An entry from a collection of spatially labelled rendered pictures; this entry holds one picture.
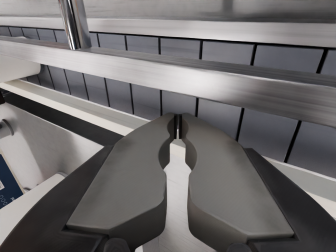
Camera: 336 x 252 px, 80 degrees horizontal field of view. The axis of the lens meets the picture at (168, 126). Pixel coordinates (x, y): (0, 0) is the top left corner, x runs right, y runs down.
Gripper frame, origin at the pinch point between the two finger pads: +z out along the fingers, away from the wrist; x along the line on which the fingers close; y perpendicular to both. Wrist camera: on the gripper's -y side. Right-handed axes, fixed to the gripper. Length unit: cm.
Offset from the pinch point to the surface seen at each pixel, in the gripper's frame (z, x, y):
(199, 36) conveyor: 5.6, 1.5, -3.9
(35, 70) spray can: 16.3, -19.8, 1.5
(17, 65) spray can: 14.2, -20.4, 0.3
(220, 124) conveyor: 4.2, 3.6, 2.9
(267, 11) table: 8.0, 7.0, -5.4
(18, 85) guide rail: 16.2, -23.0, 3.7
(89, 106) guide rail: 9.3, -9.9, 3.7
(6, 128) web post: 29, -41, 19
